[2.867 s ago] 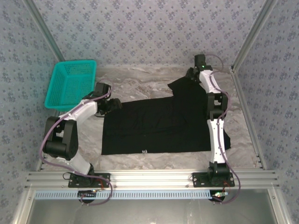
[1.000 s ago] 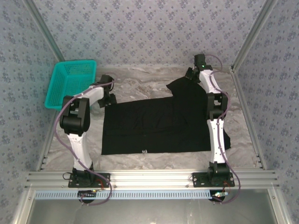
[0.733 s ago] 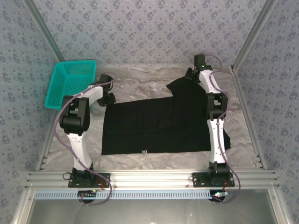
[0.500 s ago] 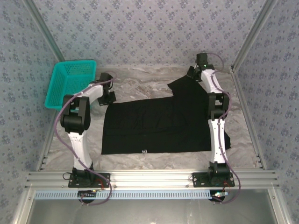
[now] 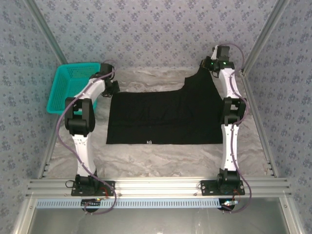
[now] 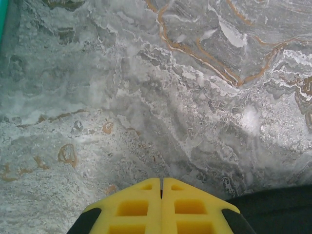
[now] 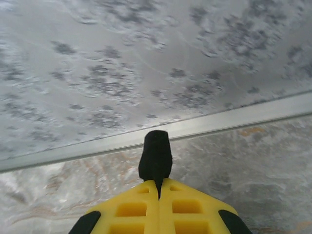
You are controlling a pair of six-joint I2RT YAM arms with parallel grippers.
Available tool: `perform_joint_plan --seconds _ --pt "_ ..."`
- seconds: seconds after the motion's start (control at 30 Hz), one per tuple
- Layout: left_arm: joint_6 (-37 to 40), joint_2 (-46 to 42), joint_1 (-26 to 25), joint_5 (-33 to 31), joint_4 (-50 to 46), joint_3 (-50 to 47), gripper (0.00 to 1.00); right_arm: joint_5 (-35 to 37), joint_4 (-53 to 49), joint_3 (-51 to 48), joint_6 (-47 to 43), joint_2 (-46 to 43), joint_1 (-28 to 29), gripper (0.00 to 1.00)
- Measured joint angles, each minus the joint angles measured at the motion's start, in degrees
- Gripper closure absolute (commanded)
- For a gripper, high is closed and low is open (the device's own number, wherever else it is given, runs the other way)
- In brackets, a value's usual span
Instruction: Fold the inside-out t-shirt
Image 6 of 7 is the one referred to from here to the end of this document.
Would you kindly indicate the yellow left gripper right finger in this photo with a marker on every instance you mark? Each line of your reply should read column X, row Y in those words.
column 190, row 195

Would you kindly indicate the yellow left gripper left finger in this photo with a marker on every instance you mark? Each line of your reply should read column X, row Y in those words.
column 131, row 195

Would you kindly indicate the black t-shirt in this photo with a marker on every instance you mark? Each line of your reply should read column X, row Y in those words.
column 280, row 214

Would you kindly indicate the teal plastic basket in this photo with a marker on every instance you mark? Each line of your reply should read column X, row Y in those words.
column 3, row 14

